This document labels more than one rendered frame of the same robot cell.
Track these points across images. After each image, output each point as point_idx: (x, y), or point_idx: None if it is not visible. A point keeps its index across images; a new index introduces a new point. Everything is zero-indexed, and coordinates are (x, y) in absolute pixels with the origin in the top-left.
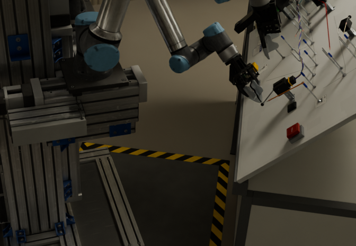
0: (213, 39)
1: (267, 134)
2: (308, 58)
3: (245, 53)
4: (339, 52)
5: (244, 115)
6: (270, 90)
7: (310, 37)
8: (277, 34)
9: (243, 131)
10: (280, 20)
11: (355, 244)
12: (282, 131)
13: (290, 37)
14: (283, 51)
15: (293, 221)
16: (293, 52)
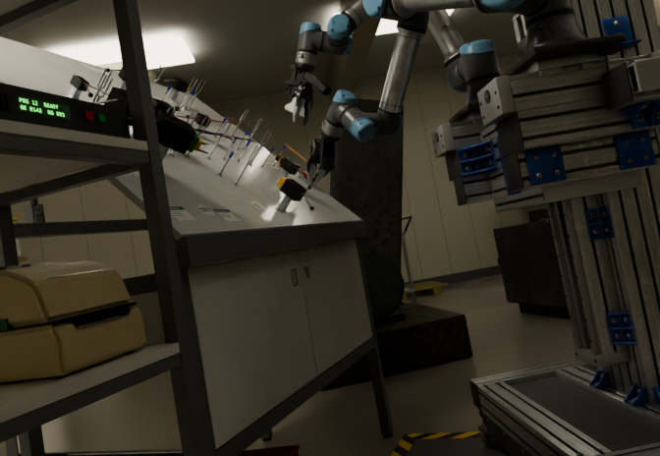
0: (349, 106)
1: (319, 199)
2: (231, 165)
3: (236, 235)
4: (218, 145)
5: (320, 220)
6: (282, 198)
7: (198, 158)
8: (286, 106)
9: (332, 219)
10: (284, 90)
11: None
12: (309, 190)
13: (197, 175)
14: (224, 184)
15: None
16: (224, 175)
